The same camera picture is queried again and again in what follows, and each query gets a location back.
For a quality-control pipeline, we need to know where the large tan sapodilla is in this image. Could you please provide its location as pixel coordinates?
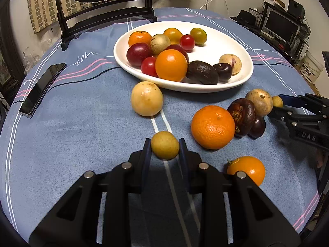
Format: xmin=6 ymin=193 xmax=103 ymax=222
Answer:
xmin=150 ymin=34 xmax=171 ymax=55

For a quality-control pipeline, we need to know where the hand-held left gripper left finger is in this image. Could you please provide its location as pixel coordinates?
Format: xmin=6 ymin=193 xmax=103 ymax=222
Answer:
xmin=28 ymin=138 xmax=152 ymax=247

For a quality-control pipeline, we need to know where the black speaker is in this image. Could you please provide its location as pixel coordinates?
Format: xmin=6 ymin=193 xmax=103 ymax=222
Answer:
xmin=287 ymin=0 xmax=306 ymax=17

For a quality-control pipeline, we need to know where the black smartphone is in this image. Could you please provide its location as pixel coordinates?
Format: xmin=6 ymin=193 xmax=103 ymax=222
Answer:
xmin=19 ymin=62 xmax=67 ymax=119

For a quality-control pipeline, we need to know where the green-orange citrus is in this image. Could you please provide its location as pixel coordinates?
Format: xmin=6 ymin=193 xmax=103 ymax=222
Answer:
xmin=190 ymin=28 xmax=207 ymax=45

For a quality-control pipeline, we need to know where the large dimpled orange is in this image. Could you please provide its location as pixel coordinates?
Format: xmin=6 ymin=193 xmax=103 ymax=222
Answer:
xmin=191 ymin=105 xmax=236 ymax=150

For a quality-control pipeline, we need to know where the white plastic bucket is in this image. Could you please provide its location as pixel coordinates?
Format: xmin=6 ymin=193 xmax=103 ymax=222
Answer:
xmin=298 ymin=50 xmax=324 ymax=83

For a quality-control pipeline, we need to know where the purple-red passion fruit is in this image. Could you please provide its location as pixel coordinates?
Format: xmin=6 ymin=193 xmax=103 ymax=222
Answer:
xmin=126 ymin=43 xmax=153 ymax=67

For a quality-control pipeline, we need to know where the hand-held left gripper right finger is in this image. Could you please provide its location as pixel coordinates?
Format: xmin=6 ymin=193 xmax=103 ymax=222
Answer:
xmin=178 ymin=138 xmax=301 ymax=247

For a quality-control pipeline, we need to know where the checked curtain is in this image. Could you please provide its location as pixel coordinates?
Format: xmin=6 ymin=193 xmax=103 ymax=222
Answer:
xmin=26 ymin=0 xmax=197 ymax=34

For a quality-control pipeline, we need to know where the tan sapodilla with stem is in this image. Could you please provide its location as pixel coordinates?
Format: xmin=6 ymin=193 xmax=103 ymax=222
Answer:
xmin=245 ymin=89 xmax=273 ymax=117

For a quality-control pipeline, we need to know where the dark purple fruit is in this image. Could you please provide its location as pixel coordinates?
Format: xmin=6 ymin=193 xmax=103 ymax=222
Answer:
xmin=248 ymin=116 xmax=267 ymax=139
xmin=213 ymin=63 xmax=233 ymax=84

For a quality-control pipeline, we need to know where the computer monitor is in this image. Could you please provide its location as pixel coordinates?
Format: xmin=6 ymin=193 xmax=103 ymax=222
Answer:
xmin=264 ymin=10 xmax=301 ymax=44

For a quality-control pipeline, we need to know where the black hat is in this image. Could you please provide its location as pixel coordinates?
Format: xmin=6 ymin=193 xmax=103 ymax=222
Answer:
xmin=229 ymin=9 xmax=257 ymax=27

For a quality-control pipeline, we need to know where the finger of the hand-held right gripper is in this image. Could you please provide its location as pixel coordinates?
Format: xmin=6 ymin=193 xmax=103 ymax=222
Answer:
xmin=279 ymin=94 xmax=329 ymax=115
xmin=269 ymin=107 xmax=329 ymax=150

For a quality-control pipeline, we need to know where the smooth orange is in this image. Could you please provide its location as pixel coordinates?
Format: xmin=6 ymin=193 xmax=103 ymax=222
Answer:
xmin=128 ymin=31 xmax=152 ymax=47
xmin=155 ymin=49 xmax=188 ymax=82
xmin=227 ymin=156 xmax=266 ymax=187

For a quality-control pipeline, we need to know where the pale fruit with purple mark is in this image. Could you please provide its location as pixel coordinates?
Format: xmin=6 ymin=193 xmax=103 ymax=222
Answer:
xmin=219 ymin=54 xmax=242 ymax=76

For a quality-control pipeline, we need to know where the blue striped tablecloth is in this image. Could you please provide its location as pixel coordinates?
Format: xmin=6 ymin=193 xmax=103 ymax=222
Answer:
xmin=0 ymin=7 xmax=322 ymax=247

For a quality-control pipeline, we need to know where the small red tomato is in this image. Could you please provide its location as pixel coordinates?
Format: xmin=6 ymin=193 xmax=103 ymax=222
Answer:
xmin=179 ymin=34 xmax=195 ymax=51

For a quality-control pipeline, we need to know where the pale yellow round fruit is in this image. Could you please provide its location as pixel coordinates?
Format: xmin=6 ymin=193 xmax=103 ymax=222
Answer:
xmin=131 ymin=81 xmax=164 ymax=117

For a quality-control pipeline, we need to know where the small yellow-orange fruit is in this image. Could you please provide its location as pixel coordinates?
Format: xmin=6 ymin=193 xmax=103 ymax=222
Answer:
xmin=163 ymin=28 xmax=183 ymax=45

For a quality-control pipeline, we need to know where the white oval plate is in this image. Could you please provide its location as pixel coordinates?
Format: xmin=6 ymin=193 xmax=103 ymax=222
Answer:
xmin=113 ymin=21 xmax=254 ymax=93

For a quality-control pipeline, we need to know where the person's right hand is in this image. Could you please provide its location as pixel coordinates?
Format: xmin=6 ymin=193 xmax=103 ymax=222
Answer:
xmin=316 ymin=149 xmax=325 ymax=168

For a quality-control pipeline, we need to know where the dark wrinkled passion fruit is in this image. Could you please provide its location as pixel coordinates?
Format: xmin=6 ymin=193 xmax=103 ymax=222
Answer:
xmin=185 ymin=60 xmax=219 ymax=85

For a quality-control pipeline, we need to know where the dark red plum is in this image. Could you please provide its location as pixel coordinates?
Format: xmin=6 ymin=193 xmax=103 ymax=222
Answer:
xmin=166 ymin=44 xmax=189 ymax=62

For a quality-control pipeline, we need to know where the dark brown mangosteen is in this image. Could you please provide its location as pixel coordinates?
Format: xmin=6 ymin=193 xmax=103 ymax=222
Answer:
xmin=227 ymin=98 xmax=256 ymax=138

